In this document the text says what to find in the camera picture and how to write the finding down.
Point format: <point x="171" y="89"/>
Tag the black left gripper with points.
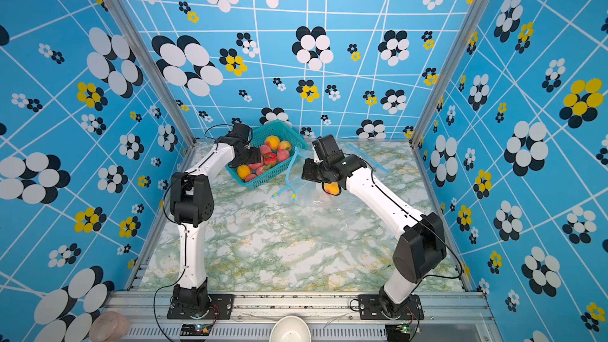
<point x="256" y="157"/>

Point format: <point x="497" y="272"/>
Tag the aluminium front rail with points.
<point x="330" y="316"/>

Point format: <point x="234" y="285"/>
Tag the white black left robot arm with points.
<point x="191" y="204"/>

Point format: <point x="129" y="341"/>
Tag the yellow red peach top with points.
<point x="273" y="142"/>

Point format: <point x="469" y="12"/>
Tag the clear zip bag blue zipper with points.
<point x="363" y="185"/>

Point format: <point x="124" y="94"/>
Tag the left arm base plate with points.
<point x="201" y="306"/>

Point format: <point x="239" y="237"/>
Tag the yellow peach front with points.
<point x="243" y="172"/>

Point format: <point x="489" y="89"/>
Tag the teal plastic mesh basket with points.
<point x="274" y="161"/>

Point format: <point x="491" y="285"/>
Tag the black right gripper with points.
<point x="308" y="169"/>

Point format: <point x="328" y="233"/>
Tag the yellow orange peach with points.
<point x="333" y="189"/>

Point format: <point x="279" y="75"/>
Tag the white bowl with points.
<point x="290" y="329"/>

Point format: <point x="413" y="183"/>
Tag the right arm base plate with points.
<point x="379" y="307"/>

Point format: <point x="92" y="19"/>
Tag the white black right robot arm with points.
<point x="420" y="237"/>

